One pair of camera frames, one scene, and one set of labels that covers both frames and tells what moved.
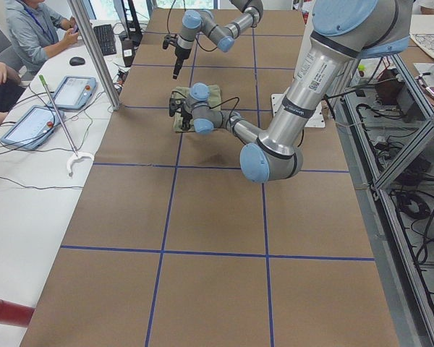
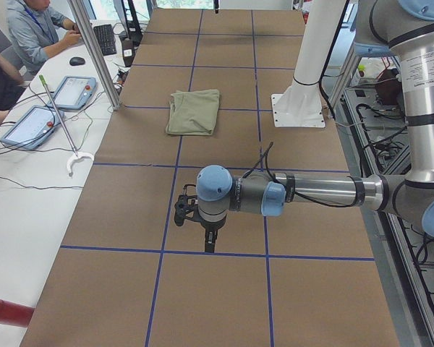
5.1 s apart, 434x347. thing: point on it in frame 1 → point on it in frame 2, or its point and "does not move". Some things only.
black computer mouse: [77, 61] does not move
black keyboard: [105, 36] does not move
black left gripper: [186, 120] → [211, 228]
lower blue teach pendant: [32, 127] does not move
